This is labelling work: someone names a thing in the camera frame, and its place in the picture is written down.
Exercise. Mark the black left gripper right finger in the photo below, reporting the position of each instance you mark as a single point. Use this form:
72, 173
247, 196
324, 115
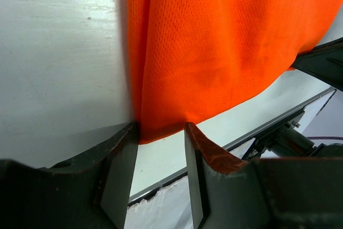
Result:
224, 190

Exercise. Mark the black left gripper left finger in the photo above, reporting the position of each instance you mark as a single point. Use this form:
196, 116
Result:
89, 190

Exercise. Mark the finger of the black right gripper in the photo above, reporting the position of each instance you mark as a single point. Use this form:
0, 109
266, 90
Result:
324, 62

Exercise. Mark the orange t shirt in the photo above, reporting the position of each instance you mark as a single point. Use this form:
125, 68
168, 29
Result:
191, 60

